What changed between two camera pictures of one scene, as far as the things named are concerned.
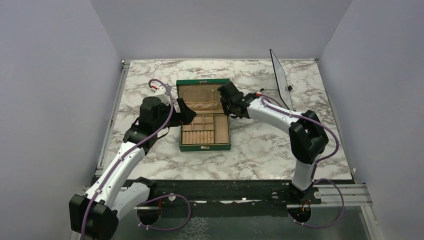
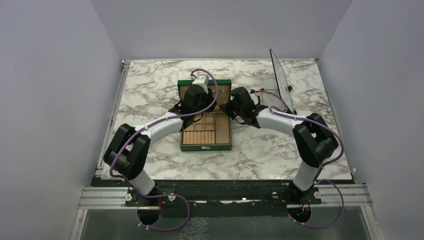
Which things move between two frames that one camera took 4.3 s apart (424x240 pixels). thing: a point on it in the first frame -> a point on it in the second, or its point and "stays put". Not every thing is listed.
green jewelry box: x=209 y=130 stays put
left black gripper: x=185 y=117 -> x=209 y=96
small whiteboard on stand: x=282 y=81 stays put
